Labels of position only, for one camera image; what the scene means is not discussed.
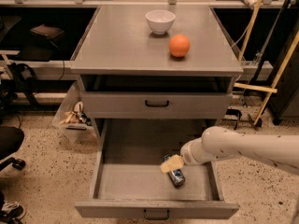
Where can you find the black drawer handle upper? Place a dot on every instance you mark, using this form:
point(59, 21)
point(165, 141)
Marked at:
point(157, 104)

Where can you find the black drawer handle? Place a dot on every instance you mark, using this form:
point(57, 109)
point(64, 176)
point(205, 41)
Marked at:
point(150, 214)
point(157, 104)

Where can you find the clear plastic bin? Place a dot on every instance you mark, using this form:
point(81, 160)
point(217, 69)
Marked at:
point(70, 119)

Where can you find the dark box on shelf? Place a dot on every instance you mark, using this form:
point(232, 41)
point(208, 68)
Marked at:
point(47, 31)

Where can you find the open grey drawer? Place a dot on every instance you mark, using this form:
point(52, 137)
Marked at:
point(127, 178)

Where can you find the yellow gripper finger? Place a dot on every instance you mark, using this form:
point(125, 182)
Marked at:
point(171, 163)

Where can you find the closed grey drawer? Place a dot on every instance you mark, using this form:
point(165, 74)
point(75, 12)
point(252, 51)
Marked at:
point(131, 105)

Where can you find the grey drawer cabinet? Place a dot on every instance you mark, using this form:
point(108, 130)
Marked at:
point(120, 53)

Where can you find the black office chair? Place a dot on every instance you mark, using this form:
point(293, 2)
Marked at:
point(11, 139)

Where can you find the white bowl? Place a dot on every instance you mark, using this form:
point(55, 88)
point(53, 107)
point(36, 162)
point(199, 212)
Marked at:
point(160, 21)

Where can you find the orange fruit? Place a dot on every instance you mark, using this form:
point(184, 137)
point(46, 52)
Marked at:
point(179, 45)

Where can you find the blue silver redbull can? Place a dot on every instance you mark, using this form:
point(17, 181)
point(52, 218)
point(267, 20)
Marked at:
point(177, 177)

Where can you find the black white sneaker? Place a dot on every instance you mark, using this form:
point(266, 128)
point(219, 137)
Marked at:
point(12, 211)

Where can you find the black drawer handle lower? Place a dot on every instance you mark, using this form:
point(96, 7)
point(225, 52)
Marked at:
point(150, 214)

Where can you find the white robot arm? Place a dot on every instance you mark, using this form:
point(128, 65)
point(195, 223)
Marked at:
point(219, 144)

